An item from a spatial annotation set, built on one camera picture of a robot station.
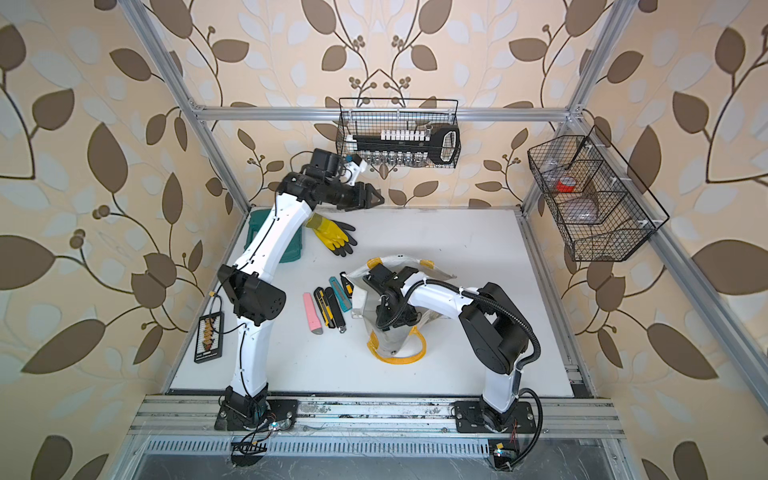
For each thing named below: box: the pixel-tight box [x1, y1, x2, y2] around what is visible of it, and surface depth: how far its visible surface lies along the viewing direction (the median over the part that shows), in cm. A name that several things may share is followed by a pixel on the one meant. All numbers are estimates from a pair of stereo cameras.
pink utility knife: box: [303, 292, 324, 335], surface depth 93 cm
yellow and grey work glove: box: [306, 213, 358, 257], surface depth 111 cm
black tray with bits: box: [194, 311, 225, 363], surface depth 88 cm
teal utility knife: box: [329, 276, 353, 313], surface depth 98 cm
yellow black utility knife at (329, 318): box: [313, 286, 337, 329], surface depth 95 cm
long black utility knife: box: [324, 287, 347, 334], surface depth 95 cm
